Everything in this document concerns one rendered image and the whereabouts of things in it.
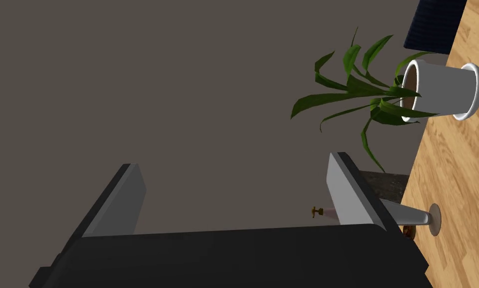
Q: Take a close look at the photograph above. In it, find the dark blue ribbed furniture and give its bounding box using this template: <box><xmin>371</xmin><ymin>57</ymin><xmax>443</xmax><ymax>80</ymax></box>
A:
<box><xmin>403</xmin><ymin>0</ymin><xmax>468</xmax><ymax>55</ymax></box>

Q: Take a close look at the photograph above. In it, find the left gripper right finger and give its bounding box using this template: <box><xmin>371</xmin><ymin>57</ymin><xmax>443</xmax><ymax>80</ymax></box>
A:
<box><xmin>326</xmin><ymin>151</ymin><xmax>401</xmax><ymax>233</ymax></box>

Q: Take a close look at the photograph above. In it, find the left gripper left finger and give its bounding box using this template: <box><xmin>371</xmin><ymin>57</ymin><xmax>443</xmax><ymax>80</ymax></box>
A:
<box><xmin>61</xmin><ymin>162</ymin><xmax>148</xmax><ymax>254</ymax></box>

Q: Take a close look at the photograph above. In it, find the green plant in white pot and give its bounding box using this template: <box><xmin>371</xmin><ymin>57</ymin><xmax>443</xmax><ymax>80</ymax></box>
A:
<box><xmin>290</xmin><ymin>26</ymin><xmax>479</xmax><ymax>174</ymax></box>

